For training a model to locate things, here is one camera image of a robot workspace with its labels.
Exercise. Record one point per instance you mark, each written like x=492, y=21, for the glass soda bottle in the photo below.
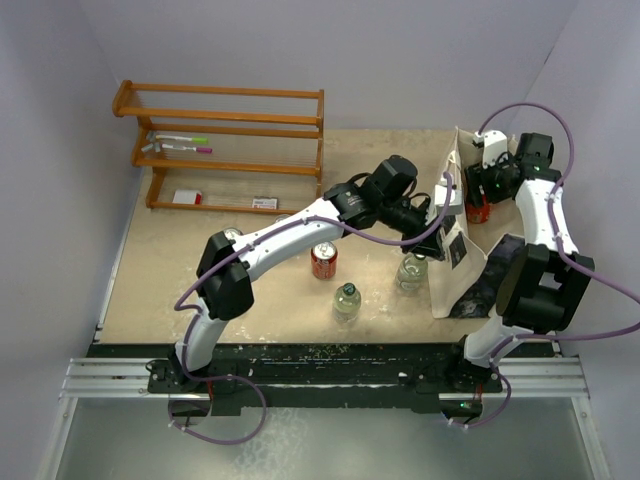
x=411, y=272
x=346, y=303

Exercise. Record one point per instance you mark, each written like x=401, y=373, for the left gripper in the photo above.
x=431, y=246

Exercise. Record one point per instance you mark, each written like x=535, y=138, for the glass soda bottle front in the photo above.
x=346, y=303

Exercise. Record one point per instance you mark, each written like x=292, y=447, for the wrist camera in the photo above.
x=446, y=197
x=494, y=146

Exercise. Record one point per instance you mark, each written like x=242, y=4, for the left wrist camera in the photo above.
x=446, y=197

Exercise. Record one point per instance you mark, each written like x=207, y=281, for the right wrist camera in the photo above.
x=494, y=146

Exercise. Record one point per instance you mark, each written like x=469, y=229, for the red white box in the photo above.
x=187, y=197

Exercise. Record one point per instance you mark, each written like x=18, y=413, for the canvas tote bag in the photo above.
x=480, y=253

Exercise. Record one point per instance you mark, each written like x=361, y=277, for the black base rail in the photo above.
x=315, y=375

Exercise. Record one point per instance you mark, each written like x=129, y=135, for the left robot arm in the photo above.
x=228, y=267

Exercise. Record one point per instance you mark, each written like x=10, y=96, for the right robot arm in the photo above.
x=545, y=283

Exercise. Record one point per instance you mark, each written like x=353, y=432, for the red cola can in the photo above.
x=324, y=260
x=478, y=214

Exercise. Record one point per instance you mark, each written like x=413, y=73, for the wooden shelf rack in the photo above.
x=265, y=142

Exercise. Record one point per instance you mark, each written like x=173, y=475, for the small printed box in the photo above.
x=267, y=203

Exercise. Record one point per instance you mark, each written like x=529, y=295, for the purple soda can left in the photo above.
x=232, y=233

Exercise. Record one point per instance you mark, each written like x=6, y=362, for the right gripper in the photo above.
x=478, y=175

